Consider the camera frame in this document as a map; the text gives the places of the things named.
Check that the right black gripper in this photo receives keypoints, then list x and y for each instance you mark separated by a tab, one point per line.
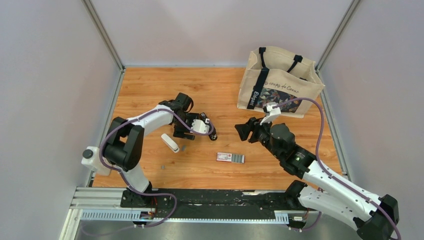
255	123

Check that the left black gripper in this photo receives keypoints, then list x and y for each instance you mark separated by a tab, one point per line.
179	133

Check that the white stapler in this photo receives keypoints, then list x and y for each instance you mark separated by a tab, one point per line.
170	143

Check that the black stapler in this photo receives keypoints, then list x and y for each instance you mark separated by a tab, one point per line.
212	132

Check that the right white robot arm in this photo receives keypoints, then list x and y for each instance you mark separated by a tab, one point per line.
373	217

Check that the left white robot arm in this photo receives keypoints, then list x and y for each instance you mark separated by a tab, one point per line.
121	149

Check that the red staple box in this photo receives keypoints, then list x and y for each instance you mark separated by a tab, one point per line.
230	157

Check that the beige floral tote bag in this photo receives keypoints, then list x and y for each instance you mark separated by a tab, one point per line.
276	75

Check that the white box with knob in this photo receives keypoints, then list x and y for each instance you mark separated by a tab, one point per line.
91	160

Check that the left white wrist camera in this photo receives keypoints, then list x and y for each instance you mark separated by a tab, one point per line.
201	124

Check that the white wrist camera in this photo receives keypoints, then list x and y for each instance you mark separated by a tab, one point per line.
201	124
272	111

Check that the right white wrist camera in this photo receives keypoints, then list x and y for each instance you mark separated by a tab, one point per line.
272	111

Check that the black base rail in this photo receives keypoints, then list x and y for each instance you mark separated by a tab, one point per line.
219	205

